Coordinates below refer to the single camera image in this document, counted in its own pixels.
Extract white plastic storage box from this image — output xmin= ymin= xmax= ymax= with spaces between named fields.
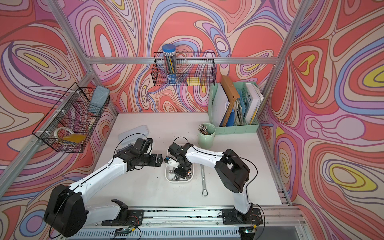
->
xmin=165 ymin=164 xmax=194 ymax=184

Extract long chrome combination wrench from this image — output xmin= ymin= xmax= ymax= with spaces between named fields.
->
xmin=201 ymin=165 xmax=209 ymax=197

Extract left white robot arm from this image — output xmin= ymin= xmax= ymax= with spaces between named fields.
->
xmin=43 ymin=138 xmax=164 ymax=238

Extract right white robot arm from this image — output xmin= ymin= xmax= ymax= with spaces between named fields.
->
xmin=165 ymin=143 xmax=264 ymax=226

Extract green ceramic pen cup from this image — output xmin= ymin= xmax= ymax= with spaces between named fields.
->
xmin=198 ymin=123 xmax=216 ymax=150

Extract yellow cloth pad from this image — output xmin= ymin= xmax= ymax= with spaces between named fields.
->
xmin=61 ymin=134 xmax=87 ymax=145

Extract grey blue sponge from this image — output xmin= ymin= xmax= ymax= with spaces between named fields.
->
xmin=90 ymin=86 xmax=110 ymax=109

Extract yellow sticky notes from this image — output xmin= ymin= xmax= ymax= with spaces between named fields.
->
xmin=187 ymin=77 xmax=201 ymax=87

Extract green plastic file organizer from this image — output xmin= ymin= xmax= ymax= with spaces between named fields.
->
xmin=208 ymin=82 xmax=259 ymax=135

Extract clear tape roll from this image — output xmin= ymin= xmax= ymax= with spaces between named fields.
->
xmin=54 ymin=127 xmax=74 ymax=139

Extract orange brown folder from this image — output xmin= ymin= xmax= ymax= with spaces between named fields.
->
xmin=221 ymin=76 xmax=240 ymax=127

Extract white book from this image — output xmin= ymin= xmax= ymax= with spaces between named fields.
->
xmin=245 ymin=83 xmax=264 ymax=125

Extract blue capped pencil tube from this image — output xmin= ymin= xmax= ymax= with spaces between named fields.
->
xmin=162 ymin=44 xmax=177 ymax=85

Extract black wire side basket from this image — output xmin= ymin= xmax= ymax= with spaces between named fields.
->
xmin=33 ymin=83 xmax=110 ymax=153

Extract black wire wall basket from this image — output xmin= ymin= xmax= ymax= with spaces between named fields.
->
xmin=151 ymin=51 xmax=217 ymax=86

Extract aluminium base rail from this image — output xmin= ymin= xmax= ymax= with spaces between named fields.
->
xmin=71 ymin=205 xmax=313 ymax=240

